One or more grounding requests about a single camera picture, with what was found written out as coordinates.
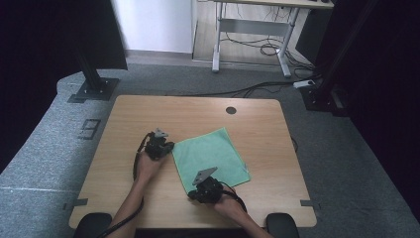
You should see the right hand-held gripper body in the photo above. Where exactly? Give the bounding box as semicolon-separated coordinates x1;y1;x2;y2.
192;167;226;204

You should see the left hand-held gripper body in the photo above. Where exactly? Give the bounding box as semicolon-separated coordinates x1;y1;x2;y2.
144;128;169;162

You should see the green microfibre cloth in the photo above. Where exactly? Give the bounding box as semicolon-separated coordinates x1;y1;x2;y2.
171;127;252;195

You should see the person's left hand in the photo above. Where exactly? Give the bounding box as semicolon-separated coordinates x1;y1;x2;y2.
134;152;165;183

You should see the person's right hand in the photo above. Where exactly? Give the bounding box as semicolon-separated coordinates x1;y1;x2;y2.
210;185;248;226

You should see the black chair armrest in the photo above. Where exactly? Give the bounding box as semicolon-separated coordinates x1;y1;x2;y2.
72;212;113;238
265;212;301;238

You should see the black metal stand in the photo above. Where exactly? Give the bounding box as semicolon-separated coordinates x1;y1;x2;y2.
299;0;380;117
67;49;121;104

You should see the grey tape strip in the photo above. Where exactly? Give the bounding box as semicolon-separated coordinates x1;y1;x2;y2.
62;197;89;211
299;199;322;211

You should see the wooden table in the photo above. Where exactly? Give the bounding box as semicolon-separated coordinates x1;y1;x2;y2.
0;62;420;238

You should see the white power strip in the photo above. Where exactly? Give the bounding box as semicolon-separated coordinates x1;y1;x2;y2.
292;79;317;90

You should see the dark curtain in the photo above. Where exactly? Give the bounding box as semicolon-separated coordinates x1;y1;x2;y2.
0;0;129;175
313;0;420;223

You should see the black computer tower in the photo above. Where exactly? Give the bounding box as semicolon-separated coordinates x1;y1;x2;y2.
294;8;329;64

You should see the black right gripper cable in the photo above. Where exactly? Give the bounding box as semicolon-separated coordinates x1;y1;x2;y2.
220;181;249;213

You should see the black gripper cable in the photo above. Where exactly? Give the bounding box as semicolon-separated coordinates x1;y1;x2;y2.
220;181;249;213
97;132;152;238

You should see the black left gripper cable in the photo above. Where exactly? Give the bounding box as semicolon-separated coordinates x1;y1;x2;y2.
97;132;152;238

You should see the long black floor cable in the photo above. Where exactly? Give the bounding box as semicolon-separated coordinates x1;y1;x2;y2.
164;80;298;99

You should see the tangle of black floor cables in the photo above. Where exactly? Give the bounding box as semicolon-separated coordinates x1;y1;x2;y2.
220;4;316;71

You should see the white desk frame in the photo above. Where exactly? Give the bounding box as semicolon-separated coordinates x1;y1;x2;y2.
211;0;335;79

